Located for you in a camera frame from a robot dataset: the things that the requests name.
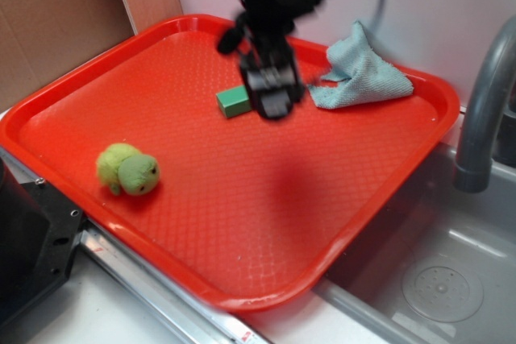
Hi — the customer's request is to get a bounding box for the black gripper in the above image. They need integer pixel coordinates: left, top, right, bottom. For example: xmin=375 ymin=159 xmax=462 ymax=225
xmin=239 ymin=6 xmax=306 ymax=118

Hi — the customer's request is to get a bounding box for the black box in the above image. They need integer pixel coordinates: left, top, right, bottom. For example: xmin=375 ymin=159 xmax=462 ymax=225
xmin=258 ymin=91 xmax=292 ymax=120

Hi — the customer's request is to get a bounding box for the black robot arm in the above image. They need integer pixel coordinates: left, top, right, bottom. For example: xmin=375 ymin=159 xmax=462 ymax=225
xmin=217 ymin=0 xmax=322 ymax=120

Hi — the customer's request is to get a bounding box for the green rectangular block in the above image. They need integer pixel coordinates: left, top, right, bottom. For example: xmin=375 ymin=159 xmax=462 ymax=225
xmin=216 ymin=85 xmax=252 ymax=118

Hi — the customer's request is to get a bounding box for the light blue cloth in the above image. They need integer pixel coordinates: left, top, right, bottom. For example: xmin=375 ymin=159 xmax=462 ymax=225
xmin=308 ymin=21 xmax=414 ymax=110

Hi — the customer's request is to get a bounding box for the red plastic tray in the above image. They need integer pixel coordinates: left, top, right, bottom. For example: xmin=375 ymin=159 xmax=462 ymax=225
xmin=1 ymin=15 xmax=460 ymax=313

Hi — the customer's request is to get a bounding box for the green plush turtle toy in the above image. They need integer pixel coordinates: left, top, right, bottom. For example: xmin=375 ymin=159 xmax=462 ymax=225
xmin=96 ymin=143 xmax=160 ymax=196

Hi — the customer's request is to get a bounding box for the grey faucet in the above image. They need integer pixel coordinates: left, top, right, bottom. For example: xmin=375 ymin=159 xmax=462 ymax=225
xmin=453 ymin=17 xmax=515 ymax=193

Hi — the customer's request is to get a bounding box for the brown cardboard panel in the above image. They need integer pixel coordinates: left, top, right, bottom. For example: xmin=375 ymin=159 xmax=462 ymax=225
xmin=1 ymin=0 xmax=133 ymax=110

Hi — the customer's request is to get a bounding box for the grey plastic sink basin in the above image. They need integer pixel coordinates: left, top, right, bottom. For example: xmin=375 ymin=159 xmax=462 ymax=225
xmin=315 ymin=145 xmax=515 ymax=343

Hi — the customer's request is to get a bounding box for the silver metal rail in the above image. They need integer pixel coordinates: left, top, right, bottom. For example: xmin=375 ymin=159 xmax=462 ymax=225
xmin=0 ymin=146 xmax=279 ymax=344

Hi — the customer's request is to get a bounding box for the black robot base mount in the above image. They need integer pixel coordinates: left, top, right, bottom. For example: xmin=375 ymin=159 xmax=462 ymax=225
xmin=1 ymin=162 xmax=83 ymax=328

